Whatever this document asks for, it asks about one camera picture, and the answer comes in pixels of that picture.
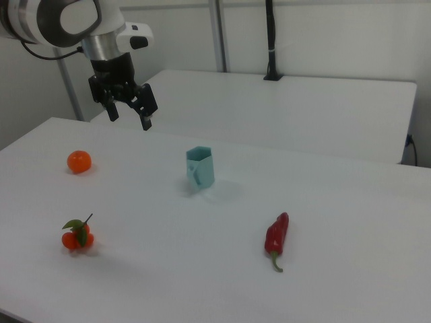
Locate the grey metal partition post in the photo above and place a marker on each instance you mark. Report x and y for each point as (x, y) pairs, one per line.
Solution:
(69, 84)
(220, 33)

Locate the orange mandarin fruit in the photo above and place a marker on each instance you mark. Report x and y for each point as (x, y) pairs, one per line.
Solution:
(79, 161)

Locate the red chili pepper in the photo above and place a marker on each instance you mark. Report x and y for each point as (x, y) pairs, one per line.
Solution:
(276, 233)

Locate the red tomatoes with stem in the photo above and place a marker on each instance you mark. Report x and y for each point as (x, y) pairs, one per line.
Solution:
(72, 239)

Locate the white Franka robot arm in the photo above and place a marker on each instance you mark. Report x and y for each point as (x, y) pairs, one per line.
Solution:
(67, 17)

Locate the black pole with base plate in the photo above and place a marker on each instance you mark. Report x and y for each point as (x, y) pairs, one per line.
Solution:
(271, 40)

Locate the light blue hexagonal mug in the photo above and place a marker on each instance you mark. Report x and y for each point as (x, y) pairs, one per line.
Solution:
(205, 171)

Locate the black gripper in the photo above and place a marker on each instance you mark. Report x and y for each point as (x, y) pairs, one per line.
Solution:
(112, 72)

